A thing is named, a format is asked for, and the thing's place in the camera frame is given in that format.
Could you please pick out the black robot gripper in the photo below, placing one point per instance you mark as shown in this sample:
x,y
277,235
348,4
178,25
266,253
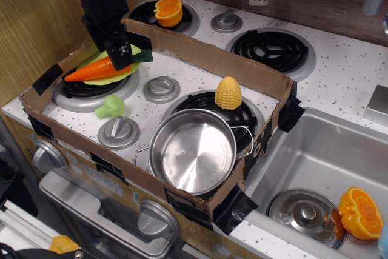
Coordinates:
x,y
105,17

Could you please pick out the orange toy carrot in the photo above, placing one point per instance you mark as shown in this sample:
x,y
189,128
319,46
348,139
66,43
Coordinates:
x,y
100,69

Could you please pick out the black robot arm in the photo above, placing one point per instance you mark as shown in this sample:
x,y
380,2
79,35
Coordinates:
x,y
102,19

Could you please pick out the light green toy plate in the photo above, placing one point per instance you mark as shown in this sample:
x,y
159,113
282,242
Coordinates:
x,y
107,80

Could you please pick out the back left stove burner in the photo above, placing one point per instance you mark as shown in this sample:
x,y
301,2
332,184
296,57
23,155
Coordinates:
x,y
188,25

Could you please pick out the stove burner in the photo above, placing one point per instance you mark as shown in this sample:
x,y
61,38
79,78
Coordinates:
x,y
188,25
282,50
88,104
246,119

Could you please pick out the front left stove burner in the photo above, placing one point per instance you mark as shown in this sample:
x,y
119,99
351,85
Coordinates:
x,y
88,104

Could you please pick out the green toy broccoli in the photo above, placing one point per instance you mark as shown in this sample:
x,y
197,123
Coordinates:
x,y
113,106

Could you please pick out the orange pumpkin half on burner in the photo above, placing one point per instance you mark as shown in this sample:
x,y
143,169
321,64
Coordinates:
x,y
168,13

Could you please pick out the silver stovetop knob upper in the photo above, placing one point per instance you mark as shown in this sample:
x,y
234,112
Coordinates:
x,y
161,90

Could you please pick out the silver stovetop knob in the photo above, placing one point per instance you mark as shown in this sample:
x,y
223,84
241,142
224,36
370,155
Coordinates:
x,y
161,90
227,22
118,133

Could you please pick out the silver stovetop knob lower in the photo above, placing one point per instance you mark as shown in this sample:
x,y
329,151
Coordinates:
x,y
118,133

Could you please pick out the silver stovetop knob back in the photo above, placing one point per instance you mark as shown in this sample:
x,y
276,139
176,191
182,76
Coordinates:
x,y
227,22

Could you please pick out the silver oven knob left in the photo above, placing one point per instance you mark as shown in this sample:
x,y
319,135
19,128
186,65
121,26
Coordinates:
x,y
47,157

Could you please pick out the silver oven knob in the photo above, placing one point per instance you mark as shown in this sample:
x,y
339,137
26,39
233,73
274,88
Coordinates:
x,y
155,221
47,157

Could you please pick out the yellow toy corn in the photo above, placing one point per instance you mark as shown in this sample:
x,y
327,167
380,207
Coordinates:
x,y
228,94

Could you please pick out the stainless steel pot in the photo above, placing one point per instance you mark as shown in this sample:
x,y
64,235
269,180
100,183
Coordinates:
x,y
193,150

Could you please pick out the front right stove burner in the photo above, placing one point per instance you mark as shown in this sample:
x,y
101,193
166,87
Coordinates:
x,y
246,119

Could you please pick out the back right stove burner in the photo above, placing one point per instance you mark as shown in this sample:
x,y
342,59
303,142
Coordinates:
x,y
282,50

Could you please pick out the silver oven knob right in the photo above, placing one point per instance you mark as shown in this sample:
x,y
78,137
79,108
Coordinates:
x,y
155,221

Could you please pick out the brown cardboard fence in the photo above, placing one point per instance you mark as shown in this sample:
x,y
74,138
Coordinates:
x,y
175,54

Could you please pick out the orange tape piece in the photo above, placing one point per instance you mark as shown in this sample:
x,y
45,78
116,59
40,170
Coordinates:
x,y
62,244

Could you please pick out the grey toy sink basin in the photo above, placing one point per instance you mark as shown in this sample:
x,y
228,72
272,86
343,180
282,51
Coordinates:
x,y
321,153

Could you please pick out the steel pot lid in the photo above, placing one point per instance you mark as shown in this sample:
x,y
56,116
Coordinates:
x,y
310,213

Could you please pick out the orange pumpkin half in sink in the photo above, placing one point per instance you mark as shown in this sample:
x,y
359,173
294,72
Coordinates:
x,y
360,215

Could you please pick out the silver oven door handle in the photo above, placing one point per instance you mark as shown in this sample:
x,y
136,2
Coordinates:
x,y
110,226

